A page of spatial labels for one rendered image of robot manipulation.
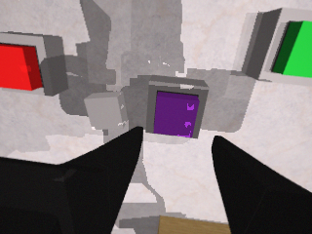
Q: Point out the red button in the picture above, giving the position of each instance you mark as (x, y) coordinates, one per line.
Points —
(32, 64)

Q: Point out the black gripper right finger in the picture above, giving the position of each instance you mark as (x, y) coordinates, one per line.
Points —
(257, 200)

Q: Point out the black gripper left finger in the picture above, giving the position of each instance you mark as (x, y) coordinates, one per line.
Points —
(85, 193)

